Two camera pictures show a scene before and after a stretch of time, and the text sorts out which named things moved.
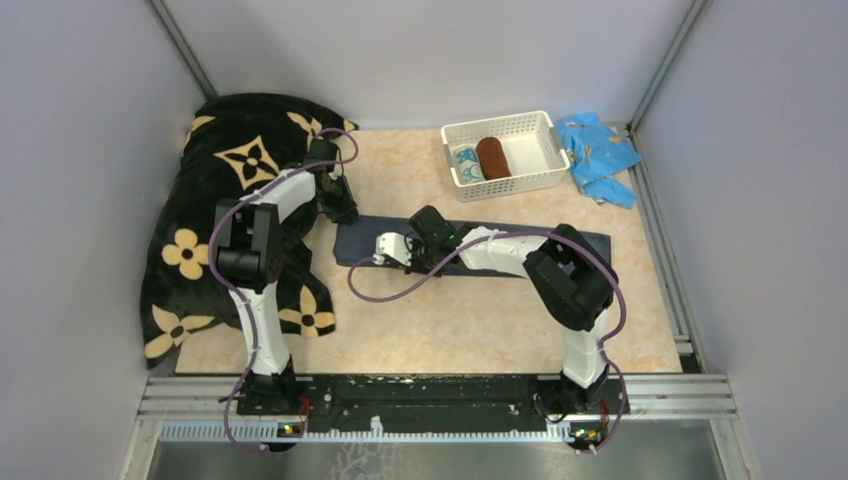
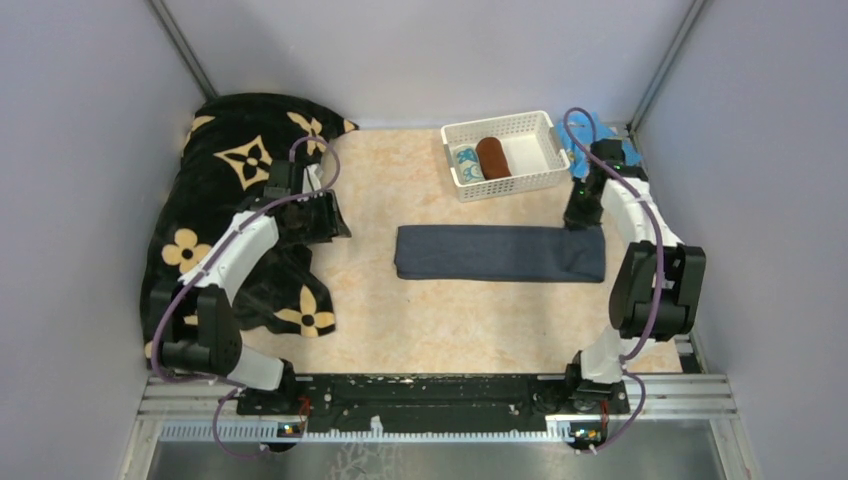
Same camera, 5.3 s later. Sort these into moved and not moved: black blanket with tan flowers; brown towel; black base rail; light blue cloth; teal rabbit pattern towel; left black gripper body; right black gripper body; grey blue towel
Moved: right black gripper body; grey blue towel; left black gripper body
Not moved: black base rail; black blanket with tan flowers; light blue cloth; brown towel; teal rabbit pattern towel
